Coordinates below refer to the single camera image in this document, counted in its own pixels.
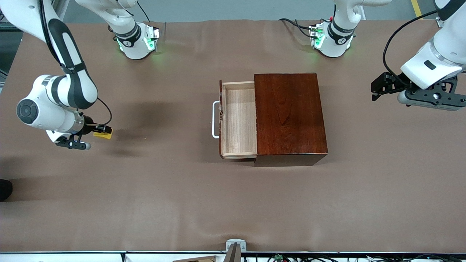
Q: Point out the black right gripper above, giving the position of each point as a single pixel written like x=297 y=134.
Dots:
x=88 y=125

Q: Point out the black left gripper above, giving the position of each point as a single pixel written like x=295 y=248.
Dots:
x=396 y=82

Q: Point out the yellow block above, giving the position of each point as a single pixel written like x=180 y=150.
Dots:
x=103 y=136

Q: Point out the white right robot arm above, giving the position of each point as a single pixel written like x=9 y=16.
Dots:
x=40 y=109

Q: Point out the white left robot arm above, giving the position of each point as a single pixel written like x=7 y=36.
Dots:
x=437 y=54

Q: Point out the brown table cover sheet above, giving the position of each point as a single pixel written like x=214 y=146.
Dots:
x=145 y=182

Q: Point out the yellow floor tape strip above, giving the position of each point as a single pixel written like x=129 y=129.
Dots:
x=417 y=9

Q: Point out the dark brown wooden cabinet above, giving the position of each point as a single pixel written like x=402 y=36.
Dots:
x=291 y=116

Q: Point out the black rounded object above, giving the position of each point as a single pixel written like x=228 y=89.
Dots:
x=4 y=190

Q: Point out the brown cardboard piece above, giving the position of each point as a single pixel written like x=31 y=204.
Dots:
x=198 y=259

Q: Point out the green terminal connector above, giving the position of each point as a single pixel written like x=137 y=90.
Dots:
x=278 y=257

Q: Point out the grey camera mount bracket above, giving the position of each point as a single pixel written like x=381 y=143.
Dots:
x=235 y=243

